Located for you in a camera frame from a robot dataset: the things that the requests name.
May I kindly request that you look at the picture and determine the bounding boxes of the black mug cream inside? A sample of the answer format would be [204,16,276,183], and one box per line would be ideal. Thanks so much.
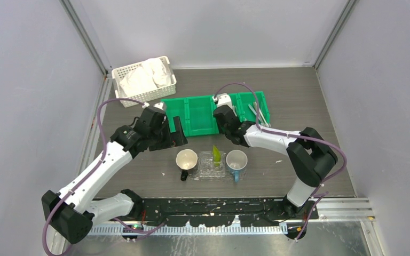
[176,149,199,181]

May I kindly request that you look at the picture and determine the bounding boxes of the blue mug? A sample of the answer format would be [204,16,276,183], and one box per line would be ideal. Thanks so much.
[225,150,248,183]

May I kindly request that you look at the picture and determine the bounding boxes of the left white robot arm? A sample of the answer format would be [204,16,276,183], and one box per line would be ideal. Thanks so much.
[42,104,187,244]

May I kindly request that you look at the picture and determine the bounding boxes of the yellow toothpaste tube red cap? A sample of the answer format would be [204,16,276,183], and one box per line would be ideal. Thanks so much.
[212,145,222,167]

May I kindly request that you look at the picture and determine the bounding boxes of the white slotted cable duct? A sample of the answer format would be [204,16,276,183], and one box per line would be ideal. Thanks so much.
[89,223,288,236]

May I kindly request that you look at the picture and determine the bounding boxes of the green compartment organizer bin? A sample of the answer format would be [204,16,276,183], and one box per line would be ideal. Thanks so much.
[161,91,271,137]

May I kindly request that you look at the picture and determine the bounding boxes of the white plastic basket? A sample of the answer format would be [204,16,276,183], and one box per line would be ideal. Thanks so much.
[111,56,177,102]

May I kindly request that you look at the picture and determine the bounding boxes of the clear oval textured tray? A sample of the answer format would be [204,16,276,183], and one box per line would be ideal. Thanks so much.
[189,151,233,181]

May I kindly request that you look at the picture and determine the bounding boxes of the purple cable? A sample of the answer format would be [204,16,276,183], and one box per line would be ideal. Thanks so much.
[213,82,348,242]
[41,98,168,256]

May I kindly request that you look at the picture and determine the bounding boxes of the white cloth in basket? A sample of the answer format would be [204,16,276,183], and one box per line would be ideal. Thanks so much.
[119,58,172,97]

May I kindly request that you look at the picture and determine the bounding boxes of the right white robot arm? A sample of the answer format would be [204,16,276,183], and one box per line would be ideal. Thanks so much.
[213,94,338,219]

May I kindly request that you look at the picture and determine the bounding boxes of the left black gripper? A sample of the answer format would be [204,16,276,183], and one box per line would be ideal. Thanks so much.
[149,116,187,151]

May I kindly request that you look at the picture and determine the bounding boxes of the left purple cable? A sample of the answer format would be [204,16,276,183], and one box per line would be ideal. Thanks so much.
[41,98,168,256]

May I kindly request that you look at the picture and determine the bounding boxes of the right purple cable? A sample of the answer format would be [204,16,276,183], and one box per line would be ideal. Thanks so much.
[213,82,348,242]

